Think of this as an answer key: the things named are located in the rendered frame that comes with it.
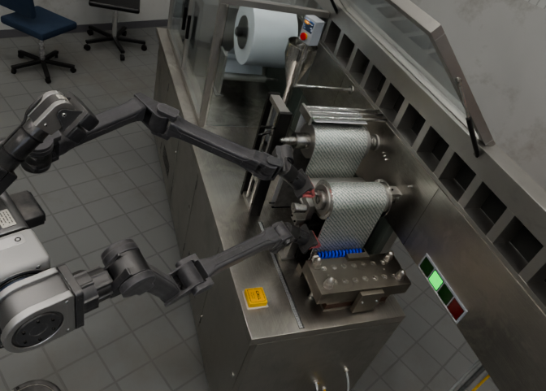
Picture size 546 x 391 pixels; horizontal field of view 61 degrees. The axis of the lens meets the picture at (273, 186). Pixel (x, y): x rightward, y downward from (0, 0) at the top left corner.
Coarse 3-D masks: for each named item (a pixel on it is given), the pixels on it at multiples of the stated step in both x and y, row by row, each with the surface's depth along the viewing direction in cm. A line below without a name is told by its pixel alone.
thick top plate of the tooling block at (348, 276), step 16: (304, 272) 178; (320, 272) 173; (336, 272) 175; (352, 272) 177; (368, 272) 179; (384, 272) 182; (320, 288) 167; (336, 288) 169; (352, 288) 171; (368, 288) 173; (384, 288) 176; (400, 288) 180
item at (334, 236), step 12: (324, 228) 173; (336, 228) 175; (348, 228) 177; (360, 228) 180; (372, 228) 182; (324, 240) 178; (336, 240) 180; (348, 240) 182; (360, 240) 185; (312, 252) 180
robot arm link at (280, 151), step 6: (276, 150) 159; (282, 150) 160; (288, 150) 160; (270, 156) 153; (276, 156) 157; (282, 156) 158; (288, 156) 158; (270, 162) 151; (276, 162) 153; (276, 168) 155; (276, 174) 156
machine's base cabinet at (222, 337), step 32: (160, 64) 335; (160, 96) 337; (160, 160) 343; (192, 160) 248; (192, 192) 249; (192, 224) 250; (224, 288) 197; (224, 320) 197; (224, 352) 198; (256, 352) 166; (288, 352) 174; (320, 352) 183; (352, 352) 193; (224, 384) 199; (256, 384) 185; (288, 384) 195; (320, 384) 206; (352, 384) 219
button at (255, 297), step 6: (258, 288) 174; (246, 294) 170; (252, 294) 171; (258, 294) 171; (264, 294) 172; (246, 300) 170; (252, 300) 169; (258, 300) 169; (264, 300) 170; (252, 306) 169
